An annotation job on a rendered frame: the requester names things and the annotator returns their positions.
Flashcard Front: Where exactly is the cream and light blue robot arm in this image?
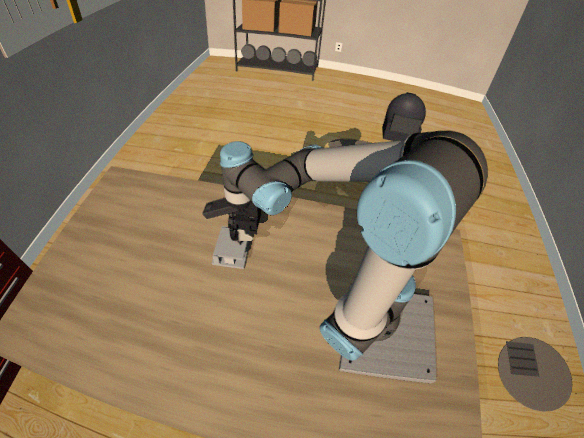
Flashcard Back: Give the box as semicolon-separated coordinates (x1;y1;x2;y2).
203;131;488;360

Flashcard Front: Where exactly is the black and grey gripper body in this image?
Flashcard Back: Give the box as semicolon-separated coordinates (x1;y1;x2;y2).
226;199;261;235

